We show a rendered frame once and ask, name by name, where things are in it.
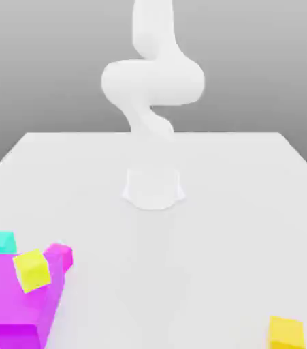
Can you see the large magenta box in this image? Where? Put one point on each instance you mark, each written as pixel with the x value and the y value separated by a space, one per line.
pixel 0 294

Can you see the small golden yellow cube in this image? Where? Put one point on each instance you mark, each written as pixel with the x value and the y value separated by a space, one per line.
pixel 286 334

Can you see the small lime yellow cube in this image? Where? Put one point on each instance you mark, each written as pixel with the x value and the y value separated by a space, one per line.
pixel 32 271

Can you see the small pink cube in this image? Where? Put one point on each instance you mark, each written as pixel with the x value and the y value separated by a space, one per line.
pixel 62 255

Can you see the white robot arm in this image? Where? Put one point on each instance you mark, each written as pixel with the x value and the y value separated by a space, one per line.
pixel 153 81

